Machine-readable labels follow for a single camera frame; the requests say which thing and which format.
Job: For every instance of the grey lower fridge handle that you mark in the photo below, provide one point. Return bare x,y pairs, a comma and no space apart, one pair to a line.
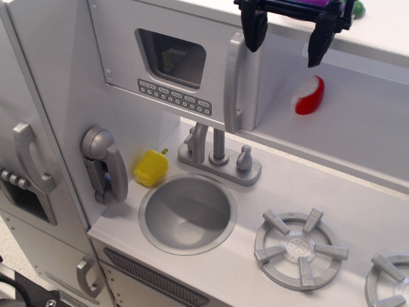
89,280

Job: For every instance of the grey toy faucet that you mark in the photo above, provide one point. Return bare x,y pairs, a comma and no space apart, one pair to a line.
213,157

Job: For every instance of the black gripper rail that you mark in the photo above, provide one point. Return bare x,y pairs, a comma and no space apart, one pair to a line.
329,18

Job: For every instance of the grey stove burner right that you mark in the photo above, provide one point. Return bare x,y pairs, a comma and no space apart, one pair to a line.
387,281

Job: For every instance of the grey toy wall phone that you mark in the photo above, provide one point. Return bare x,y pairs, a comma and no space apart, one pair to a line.
105,167

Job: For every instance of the round silver sink bowl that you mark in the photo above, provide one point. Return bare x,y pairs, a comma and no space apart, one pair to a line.
188,214

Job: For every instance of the grey stove burner left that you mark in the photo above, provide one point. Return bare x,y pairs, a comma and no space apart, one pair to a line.
298,251

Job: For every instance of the yellow toy bell pepper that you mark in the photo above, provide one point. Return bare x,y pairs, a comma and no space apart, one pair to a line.
153,166

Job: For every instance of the grey ice dispenser panel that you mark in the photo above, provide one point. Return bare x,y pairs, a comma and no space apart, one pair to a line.
22,194

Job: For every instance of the white toy microwave door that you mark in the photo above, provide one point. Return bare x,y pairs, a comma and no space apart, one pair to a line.
196,66

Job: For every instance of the grey oven vent grille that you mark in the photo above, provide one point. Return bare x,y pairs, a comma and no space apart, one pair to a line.
156,280

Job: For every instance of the grey stove burner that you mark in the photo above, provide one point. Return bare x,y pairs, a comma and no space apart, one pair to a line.
387,281
298,251

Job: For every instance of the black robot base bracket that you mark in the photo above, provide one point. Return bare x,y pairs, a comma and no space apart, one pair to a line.
17,290

